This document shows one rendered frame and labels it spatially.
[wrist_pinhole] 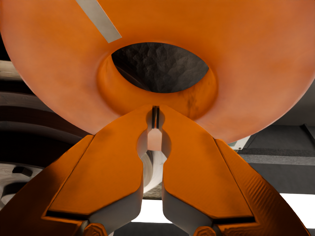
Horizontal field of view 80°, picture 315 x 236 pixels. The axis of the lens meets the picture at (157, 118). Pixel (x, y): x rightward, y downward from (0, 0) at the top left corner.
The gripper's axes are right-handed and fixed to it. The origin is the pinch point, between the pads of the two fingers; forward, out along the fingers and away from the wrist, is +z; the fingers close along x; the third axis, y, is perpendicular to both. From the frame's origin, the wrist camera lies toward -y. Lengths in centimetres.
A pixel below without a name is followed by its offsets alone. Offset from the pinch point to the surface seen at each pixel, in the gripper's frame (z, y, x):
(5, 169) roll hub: 6.7, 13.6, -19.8
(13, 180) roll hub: 9.1, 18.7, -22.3
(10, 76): 12.4, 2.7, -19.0
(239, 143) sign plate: 33, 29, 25
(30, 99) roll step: 11.4, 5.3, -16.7
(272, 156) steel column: 371, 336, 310
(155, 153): 16.9, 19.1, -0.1
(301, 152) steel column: 383, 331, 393
